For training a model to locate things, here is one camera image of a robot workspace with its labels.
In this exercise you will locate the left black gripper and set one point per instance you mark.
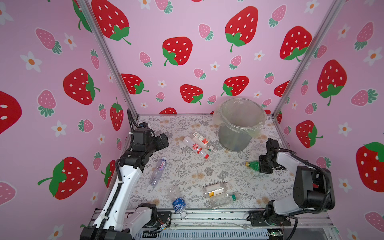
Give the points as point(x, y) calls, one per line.
point(159, 145)

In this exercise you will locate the clear bottle with green ring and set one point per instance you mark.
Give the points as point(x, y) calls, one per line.
point(224, 199)

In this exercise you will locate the bottle with red white label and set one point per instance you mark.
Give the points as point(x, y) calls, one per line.
point(203, 142)

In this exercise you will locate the translucent yellow bin liner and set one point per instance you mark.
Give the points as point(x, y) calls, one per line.
point(241, 116)

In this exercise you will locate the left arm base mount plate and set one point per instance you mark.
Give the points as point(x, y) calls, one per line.
point(163, 217)

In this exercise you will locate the Pocari bottle blue label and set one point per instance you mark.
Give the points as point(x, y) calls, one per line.
point(178, 203)

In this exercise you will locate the white bottle with red cap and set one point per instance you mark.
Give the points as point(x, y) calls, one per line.
point(196, 148)

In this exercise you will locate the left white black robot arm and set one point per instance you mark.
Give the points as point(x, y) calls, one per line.
point(113, 223)

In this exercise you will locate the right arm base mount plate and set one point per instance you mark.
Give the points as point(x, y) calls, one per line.
point(261, 219)

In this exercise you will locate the clear bottle purple red label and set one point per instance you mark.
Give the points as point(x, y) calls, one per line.
point(158, 172)

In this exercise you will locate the grey mesh waste bin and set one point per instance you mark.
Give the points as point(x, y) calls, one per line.
point(232, 141)

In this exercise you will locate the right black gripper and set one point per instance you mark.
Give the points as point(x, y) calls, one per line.
point(262, 169)

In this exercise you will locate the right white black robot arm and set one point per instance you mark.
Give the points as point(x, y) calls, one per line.
point(313, 187)

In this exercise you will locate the clear bottle beige label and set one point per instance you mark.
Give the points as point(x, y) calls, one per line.
point(215, 189)

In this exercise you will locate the aluminium front rail frame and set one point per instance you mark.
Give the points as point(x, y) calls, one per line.
point(231, 224)

